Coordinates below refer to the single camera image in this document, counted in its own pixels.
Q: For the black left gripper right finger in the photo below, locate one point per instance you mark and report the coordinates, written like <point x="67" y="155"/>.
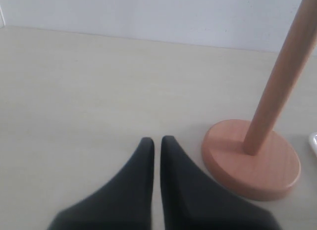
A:
<point x="193" y="201"/>

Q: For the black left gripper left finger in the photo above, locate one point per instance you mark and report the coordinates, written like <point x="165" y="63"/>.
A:
<point x="124" y="203"/>

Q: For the wooden paper towel holder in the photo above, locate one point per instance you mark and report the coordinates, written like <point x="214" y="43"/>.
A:
<point x="249" y="157"/>

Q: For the white plastic tray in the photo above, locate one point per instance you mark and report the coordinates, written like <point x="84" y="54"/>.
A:
<point x="313" y="142"/>

